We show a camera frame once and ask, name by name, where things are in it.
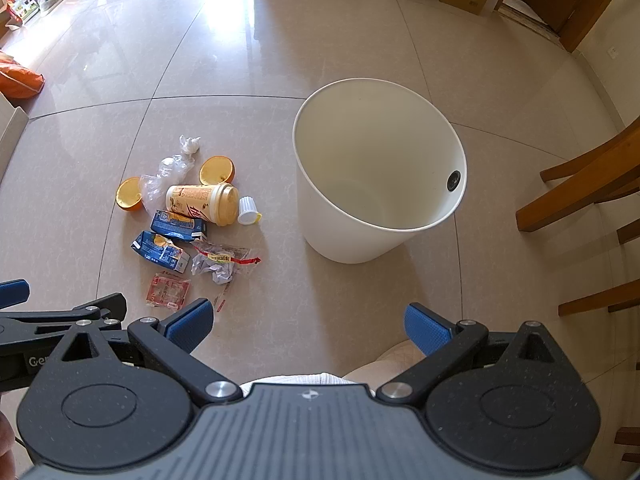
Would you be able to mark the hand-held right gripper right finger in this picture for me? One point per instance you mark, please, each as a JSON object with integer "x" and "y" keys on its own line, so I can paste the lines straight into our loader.
{"x": 425, "y": 329}

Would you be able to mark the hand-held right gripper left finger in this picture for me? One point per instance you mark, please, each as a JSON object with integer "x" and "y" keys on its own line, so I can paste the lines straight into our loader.
{"x": 192, "y": 325}

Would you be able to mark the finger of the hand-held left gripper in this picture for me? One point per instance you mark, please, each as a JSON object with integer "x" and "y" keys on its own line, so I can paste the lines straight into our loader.
{"x": 12, "y": 292}
{"x": 50, "y": 317}

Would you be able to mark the blue juice carton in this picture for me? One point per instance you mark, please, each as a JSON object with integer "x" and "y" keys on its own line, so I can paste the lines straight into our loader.
{"x": 175, "y": 224}
{"x": 157, "y": 250}

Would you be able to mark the clear plastic bag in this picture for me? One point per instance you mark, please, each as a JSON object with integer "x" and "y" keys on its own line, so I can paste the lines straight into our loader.
{"x": 172, "y": 167}

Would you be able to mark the white plastic trash bin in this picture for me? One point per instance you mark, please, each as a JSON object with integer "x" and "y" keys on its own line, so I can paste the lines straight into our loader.
{"x": 370, "y": 160}

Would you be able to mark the small clear wrapper strip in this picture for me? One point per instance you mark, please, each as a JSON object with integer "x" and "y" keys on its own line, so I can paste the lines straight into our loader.
{"x": 222, "y": 296}

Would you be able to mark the red snack packet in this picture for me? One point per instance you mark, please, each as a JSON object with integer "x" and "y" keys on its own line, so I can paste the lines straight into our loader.
{"x": 167, "y": 290}

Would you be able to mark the person's leg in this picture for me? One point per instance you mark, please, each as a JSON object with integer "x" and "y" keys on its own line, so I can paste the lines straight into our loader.
{"x": 380, "y": 365}

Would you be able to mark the crumpled clear red wrapper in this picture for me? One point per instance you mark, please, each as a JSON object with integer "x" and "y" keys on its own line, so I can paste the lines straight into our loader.
{"x": 220, "y": 260}

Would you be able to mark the yellow drink cup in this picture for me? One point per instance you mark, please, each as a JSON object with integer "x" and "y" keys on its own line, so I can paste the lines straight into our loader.
{"x": 200, "y": 202}

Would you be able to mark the white shorts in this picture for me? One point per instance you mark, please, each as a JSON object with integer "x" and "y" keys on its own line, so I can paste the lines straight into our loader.
{"x": 310, "y": 379}

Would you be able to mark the hollow orange peel half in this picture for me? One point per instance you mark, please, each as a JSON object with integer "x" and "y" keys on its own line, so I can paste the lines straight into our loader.
{"x": 217, "y": 170}
{"x": 129, "y": 194}

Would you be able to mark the white cabinet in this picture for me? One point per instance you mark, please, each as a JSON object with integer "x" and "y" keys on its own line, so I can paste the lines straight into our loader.
{"x": 9, "y": 130}

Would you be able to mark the crumpled white tissue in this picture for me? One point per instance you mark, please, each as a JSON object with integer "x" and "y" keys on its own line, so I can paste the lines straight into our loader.
{"x": 190, "y": 145}

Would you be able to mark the orange bag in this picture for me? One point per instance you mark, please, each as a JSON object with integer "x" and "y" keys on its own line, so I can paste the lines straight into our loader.
{"x": 17, "y": 80}

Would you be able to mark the red green packet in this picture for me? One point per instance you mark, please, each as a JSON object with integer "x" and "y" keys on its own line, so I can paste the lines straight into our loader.
{"x": 22, "y": 6}

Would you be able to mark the white wall socket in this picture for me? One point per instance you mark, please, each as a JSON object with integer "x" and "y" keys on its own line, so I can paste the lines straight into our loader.
{"x": 613, "y": 52}

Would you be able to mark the wooden door frame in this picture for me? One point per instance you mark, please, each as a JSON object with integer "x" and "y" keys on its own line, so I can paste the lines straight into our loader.
{"x": 585, "y": 5}

